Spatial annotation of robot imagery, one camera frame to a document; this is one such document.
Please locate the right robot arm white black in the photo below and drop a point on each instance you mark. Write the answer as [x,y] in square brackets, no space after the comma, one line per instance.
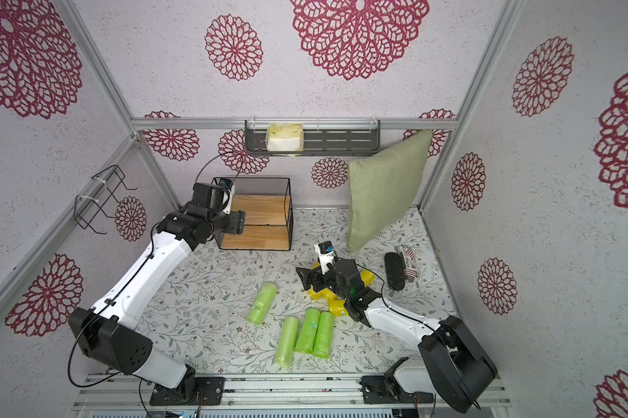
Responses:
[451,367]

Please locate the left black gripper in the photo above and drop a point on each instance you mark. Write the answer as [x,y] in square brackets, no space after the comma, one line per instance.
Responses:
[236,221]

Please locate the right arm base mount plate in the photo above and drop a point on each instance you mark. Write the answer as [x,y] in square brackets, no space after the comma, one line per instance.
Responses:
[384,390]

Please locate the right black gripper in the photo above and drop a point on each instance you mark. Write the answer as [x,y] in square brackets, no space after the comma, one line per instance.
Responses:
[317,278]

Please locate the black wire wooden shelf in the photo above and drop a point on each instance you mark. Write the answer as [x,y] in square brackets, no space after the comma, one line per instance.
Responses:
[268,224]

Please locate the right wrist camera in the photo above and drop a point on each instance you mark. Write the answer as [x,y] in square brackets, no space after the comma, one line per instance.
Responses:
[327,256]

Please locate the green bag roll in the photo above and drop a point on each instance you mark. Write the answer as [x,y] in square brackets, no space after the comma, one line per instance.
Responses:
[287,342]
[308,332]
[323,339]
[262,303]

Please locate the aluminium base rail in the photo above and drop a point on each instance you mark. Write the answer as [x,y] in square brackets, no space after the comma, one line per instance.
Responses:
[249,391]

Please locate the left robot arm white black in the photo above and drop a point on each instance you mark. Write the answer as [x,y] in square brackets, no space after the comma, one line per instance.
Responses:
[106,332]

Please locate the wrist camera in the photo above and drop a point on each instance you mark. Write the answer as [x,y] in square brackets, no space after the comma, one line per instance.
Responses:
[228,187]
[327,256]

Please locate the grey wall mounted rack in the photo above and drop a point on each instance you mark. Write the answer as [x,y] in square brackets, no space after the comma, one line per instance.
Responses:
[358,142]

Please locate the yellow bag roll front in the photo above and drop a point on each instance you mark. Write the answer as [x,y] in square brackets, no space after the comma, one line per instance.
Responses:
[337,308]

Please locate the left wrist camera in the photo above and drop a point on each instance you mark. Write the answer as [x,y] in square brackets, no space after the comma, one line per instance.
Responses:
[228,187]

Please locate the white yellow sponge block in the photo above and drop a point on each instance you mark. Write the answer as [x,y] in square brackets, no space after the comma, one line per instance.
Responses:
[285,138]

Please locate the black oval object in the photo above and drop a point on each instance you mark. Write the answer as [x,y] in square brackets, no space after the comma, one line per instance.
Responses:
[395,271]

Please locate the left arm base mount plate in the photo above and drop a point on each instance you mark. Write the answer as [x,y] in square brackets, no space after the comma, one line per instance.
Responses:
[205,391]

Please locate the green cushion pillow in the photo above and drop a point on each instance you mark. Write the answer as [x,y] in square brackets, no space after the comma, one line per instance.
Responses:
[384,186]

